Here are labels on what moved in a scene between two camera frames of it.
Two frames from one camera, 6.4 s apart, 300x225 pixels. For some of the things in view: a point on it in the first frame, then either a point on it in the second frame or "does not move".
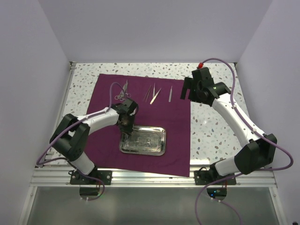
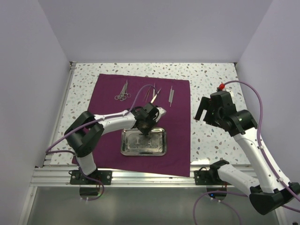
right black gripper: (189, 83) → (206, 103)
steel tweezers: (154, 97) does not move
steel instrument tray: (144, 140) does not move
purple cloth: (161, 103) does not move
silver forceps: (169, 97) does not move
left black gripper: (128, 129) → (146, 132)
